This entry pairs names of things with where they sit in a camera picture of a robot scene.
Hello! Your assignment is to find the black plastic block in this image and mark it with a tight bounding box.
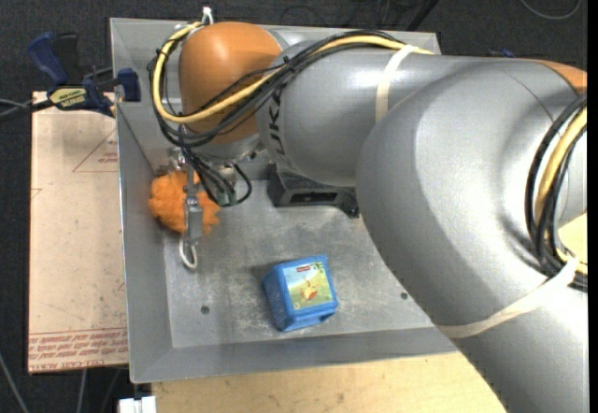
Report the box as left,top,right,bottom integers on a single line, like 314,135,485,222
265,162,361,220

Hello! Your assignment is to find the blue picture box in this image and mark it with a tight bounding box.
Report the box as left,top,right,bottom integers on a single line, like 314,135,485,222
261,254,339,334

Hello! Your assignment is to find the orange fluffy toy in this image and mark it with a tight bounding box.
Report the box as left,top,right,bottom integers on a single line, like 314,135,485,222
148,169,221,235

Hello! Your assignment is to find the brown cardboard board, red print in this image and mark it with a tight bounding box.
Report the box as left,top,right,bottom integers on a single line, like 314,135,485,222
27,91,130,375

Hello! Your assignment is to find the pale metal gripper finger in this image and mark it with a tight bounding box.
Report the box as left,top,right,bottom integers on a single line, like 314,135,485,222
188,206,206,271
178,206,196,269

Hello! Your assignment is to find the grey metal bin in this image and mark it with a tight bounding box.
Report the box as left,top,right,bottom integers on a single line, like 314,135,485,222
109,17,462,384

